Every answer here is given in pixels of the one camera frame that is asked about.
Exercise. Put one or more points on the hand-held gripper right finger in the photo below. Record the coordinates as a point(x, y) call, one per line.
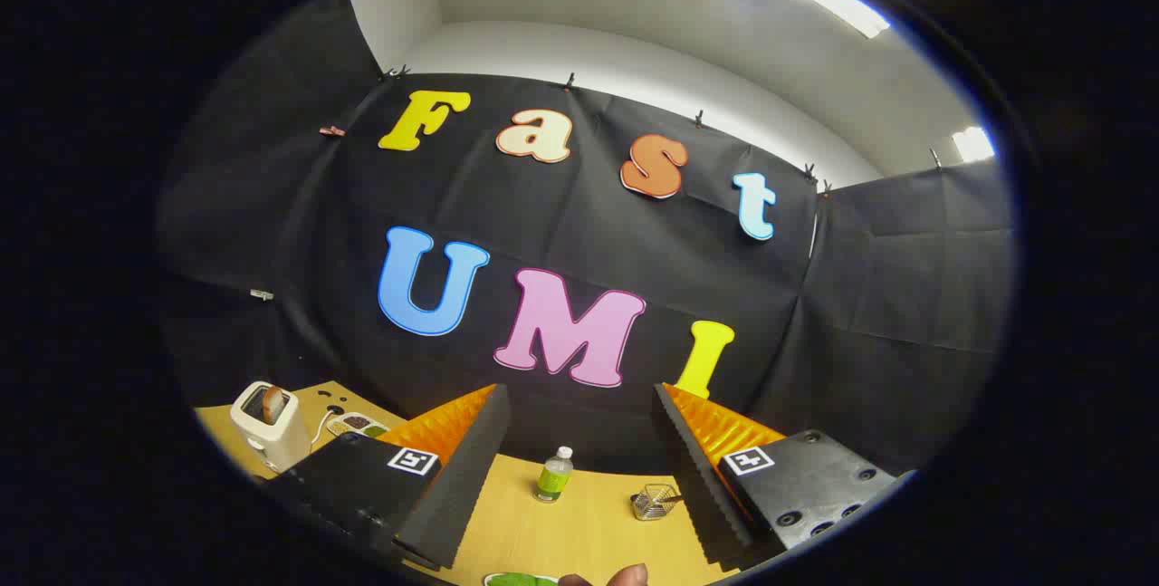
point(702, 495)

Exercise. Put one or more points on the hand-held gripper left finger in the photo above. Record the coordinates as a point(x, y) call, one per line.
point(462, 495)

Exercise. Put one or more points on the green lettuce leaf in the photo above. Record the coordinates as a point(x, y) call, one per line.
point(521, 581)

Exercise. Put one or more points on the round-topped white bread slice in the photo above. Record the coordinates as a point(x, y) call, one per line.
point(272, 405)

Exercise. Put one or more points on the green label water bottle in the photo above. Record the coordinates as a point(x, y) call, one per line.
point(553, 479)

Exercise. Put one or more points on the white divided condiment tray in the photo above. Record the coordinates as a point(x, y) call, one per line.
point(358, 424)

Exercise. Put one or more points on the cream white toaster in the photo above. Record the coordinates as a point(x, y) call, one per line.
point(281, 441)

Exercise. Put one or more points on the small ceiling light panel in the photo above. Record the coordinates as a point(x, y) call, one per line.
point(972, 144)

